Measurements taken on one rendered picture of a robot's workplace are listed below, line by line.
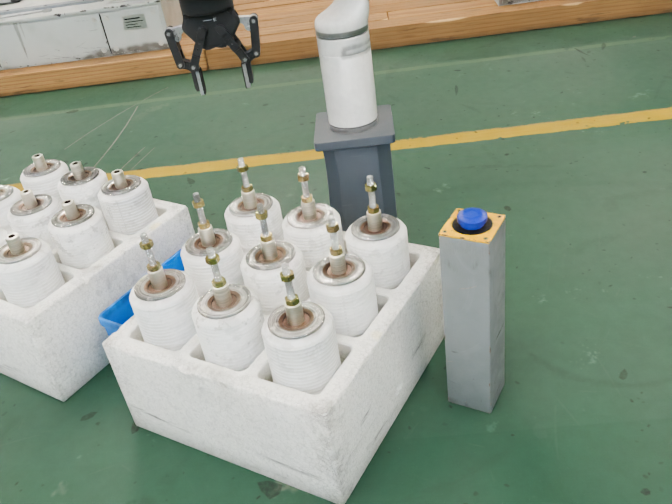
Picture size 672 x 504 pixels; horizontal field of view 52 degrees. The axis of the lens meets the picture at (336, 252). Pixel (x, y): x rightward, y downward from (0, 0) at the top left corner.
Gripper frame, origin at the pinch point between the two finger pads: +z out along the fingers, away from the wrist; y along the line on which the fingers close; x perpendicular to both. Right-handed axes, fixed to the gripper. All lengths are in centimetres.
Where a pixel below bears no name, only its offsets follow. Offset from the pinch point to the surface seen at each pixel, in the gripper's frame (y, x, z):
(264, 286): -1.8, 20.9, 24.2
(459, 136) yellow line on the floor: -50, -68, 47
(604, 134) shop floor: -85, -56, 47
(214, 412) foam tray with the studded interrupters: 7.6, 32.6, 36.2
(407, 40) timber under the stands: -50, -152, 45
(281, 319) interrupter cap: -4.5, 32.2, 21.9
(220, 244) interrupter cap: 4.8, 11.3, 21.7
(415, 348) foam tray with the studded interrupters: -23, 22, 40
